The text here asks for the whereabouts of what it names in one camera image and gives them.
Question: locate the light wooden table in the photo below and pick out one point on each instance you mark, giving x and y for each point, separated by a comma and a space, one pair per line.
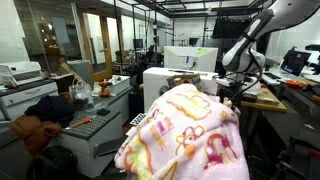
266, 103

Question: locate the black curtain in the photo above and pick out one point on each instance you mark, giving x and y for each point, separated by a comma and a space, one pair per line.
230, 28

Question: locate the orange object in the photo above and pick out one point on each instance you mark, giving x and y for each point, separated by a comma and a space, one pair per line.
295, 84

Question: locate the white printer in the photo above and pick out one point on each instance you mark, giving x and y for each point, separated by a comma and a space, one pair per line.
20, 71

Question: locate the black keyboard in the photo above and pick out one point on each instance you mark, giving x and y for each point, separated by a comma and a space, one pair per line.
271, 76

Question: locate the small distant black monitor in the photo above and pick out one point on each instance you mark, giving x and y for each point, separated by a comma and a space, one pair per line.
138, 43
193, 41

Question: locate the white box with green sticker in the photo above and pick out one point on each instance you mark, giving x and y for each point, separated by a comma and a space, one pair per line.
186, 56

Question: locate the clear plastic bag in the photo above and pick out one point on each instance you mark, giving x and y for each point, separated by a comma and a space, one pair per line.
81, 95

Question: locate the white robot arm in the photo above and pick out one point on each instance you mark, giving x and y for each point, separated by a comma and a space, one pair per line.
260, 33

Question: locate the white box appliance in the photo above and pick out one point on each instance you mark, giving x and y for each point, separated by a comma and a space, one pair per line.
156, 86

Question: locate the white cabinet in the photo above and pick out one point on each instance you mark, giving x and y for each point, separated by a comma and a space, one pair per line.
26, 100

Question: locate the brown jacket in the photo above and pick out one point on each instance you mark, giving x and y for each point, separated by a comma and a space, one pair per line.
33, 133

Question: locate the white helmet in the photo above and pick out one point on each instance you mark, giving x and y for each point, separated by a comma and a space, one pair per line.
255, 90

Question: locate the orange drill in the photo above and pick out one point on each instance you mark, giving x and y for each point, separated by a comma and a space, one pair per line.
104, 89

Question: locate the colourful toy blocks box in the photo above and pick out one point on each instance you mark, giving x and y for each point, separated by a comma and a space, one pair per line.
186, 80

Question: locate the black cart with orange clamps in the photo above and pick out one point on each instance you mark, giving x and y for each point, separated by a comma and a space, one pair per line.
296, 160

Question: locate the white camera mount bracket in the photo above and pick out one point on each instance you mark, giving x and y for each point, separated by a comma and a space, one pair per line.
236, 81

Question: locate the black device with red label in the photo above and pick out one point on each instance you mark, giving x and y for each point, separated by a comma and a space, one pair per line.
250, 97

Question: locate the pink patterned fleece blanket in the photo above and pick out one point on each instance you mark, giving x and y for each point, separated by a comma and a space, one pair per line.
186, 140

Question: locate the black wallet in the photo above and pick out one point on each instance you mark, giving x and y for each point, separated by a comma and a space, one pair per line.
103, 112

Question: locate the open laptop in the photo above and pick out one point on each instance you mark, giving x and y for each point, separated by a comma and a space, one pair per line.
295, 63

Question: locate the white desk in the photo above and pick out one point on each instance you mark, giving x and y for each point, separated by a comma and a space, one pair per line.
270, 77

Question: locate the white keypad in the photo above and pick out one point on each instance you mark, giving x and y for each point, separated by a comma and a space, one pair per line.
137, 119

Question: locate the black metal frame structure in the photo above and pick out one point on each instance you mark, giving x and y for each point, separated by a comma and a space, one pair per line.
115, 33

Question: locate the wooden door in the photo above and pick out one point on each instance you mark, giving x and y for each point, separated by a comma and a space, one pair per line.
106, 46

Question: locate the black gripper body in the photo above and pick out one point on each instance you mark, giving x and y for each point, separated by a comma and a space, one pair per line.
228, 91

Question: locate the black backpack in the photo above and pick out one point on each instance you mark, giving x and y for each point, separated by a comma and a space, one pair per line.
51, 165

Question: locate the small white open box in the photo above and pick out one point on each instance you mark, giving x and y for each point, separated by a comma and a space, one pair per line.
118, 85

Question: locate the navy cloth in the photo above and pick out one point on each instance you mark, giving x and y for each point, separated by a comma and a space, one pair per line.
50, 108

